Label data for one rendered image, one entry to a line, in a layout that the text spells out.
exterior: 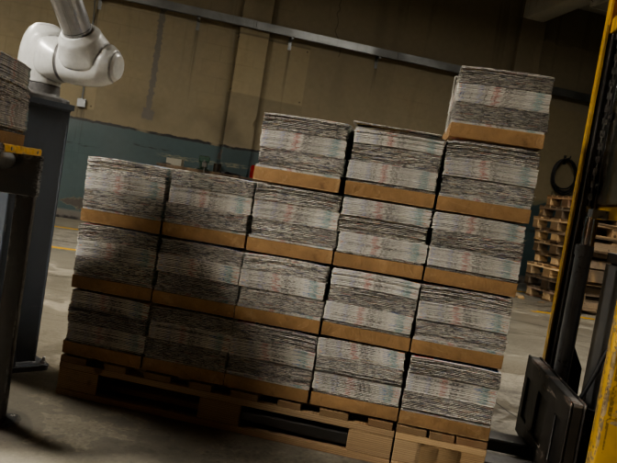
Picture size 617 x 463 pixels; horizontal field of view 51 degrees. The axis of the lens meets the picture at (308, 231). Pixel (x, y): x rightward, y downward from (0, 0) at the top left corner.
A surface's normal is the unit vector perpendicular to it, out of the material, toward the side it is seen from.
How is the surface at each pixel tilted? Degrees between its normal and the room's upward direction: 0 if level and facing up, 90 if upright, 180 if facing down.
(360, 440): 90
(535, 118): 90
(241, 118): 90
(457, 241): 90
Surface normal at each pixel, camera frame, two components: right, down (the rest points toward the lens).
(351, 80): 0.21, 0.09
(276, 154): -0.16, 0.04
